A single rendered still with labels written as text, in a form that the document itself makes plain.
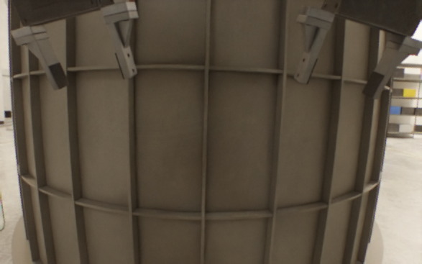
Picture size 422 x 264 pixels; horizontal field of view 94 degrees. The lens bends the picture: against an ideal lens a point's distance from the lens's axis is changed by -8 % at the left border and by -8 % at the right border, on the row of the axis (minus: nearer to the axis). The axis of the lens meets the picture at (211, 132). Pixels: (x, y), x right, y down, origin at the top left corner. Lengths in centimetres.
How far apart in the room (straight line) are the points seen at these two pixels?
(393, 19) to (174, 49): 43
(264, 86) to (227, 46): 14
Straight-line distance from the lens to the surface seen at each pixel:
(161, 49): 58
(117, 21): 35
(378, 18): 38
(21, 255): 131
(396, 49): 43
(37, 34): 44
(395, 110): 695
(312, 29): 35
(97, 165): 69
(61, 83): 44
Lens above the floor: 69
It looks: 7 degrees down
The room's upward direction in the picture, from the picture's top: 2 degrees clockwise
